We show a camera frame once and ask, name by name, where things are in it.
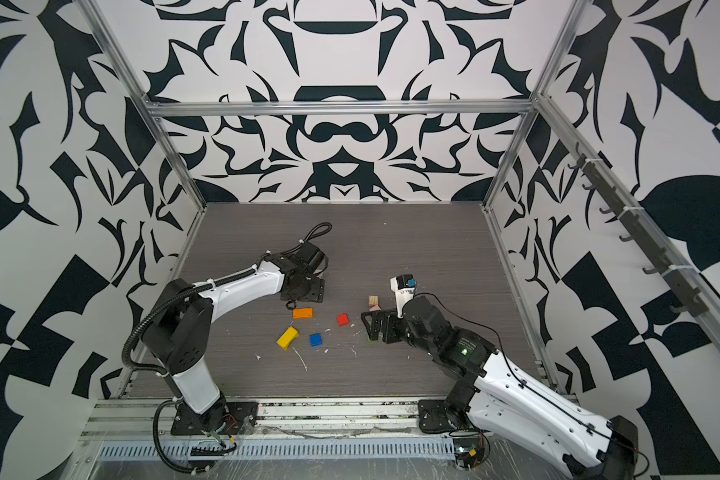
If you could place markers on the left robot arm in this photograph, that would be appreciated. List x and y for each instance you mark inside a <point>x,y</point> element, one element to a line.
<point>172,339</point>

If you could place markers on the aluminium front rail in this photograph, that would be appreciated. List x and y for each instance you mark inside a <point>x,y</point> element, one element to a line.
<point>287,429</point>

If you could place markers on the orange wood block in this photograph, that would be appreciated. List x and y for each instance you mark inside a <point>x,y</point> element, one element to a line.
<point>302,313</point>

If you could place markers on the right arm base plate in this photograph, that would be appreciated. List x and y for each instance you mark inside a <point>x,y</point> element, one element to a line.
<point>442,416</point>

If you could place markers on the yellow arch wood block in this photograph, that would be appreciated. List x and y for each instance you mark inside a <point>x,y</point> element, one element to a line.
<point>288,336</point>

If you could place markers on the blue cube wood block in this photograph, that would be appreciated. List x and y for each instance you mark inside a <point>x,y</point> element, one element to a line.
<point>315,339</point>

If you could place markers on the aluminium frame crossbar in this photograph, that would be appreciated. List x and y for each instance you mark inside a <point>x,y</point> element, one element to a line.
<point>346,107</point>

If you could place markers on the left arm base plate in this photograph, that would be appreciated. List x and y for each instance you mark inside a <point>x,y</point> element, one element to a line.
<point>232,419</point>

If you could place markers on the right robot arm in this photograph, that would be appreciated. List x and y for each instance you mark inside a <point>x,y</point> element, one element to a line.
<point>492,394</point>

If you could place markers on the black hook rack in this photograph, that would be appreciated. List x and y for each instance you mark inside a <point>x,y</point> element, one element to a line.
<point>641,230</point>

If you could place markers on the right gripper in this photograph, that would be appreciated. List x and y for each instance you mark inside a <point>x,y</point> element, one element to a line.
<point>391,316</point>

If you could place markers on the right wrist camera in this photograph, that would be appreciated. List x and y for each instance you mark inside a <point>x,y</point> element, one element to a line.
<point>404,290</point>

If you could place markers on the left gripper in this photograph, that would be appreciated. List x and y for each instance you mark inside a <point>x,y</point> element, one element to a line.
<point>317,294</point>

